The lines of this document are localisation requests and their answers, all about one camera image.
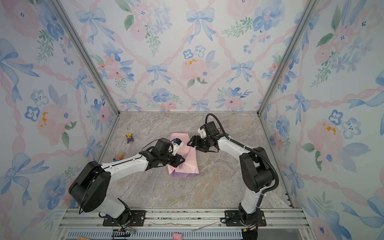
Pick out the pink object on rail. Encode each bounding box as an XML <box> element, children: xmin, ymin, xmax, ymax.
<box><xmin>172</xmin><ymin>233</ymin><xmax>183</xmax><ymax>240</ymax></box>

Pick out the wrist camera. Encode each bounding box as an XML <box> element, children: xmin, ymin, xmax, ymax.
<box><xmin>171</xmin><ymin>138</ymin><xmax>184</xmax><ymax>156</ymax></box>
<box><xmin>198</xmin><ymin>125</ymin><xmax>207</xmax><ymax>139</ymax></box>

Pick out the yellow purple toy figure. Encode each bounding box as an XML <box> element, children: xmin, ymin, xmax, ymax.
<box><xmin>126</xmin><ymin>134</ymin><xmax>134</xmax><ymax>144</ymax></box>

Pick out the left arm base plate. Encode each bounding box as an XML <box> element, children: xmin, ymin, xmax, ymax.
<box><xmin>103</xmin><ymin>210</ymin><xmax>147</xmax><ymax>227</ymax></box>

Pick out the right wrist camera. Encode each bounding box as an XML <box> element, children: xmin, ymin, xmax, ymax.
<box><xmin>198</xmin><ymin>125</ymin><xmax>207</xmax><ymax>139</ymax></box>

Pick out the black corrugated cable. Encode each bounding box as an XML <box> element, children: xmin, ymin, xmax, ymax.
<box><xmin>204</xmin><ymin>113</ymin><xmax>280</xmax><ymax>193</ymax></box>

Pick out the orange toy figure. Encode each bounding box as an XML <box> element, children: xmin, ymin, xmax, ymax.
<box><xmin>113</xmin><ymin>153</ymin><xmax>125</xmax><ymax>162</ymax></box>

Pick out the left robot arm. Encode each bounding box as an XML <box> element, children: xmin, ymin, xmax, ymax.
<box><xmin>69</xmin><ymin>138</ymin><xmax>185</xmax><ymax>225</ymax></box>

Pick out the aluminium rail frame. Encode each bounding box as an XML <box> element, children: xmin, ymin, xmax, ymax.
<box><xmin>53</xmin><ymin>208</ymin><xmax>315</xmax><ymax>240</ymax></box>

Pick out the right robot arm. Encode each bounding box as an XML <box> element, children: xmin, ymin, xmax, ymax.
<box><xmin>187</xmin><ymin>122</ymin><xmax>279</xmax><ymax>226</ymax></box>

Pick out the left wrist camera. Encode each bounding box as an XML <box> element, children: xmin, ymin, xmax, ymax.
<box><xmin>171</xmin><ymin>138</ymin><xmax>184</xmax><ymax>156</ymax></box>

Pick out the purple wrapping paper sheet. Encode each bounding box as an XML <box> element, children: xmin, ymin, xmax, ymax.
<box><xmin>168</xmin><ymin>133</ymin><xmax>200</xmax><ymax>178</ymax></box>

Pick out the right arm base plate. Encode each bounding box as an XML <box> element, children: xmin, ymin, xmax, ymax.
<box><xmin>221</xmin><ymin>209</ymin><xmax>267</xmax><ymax>227</ymax></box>

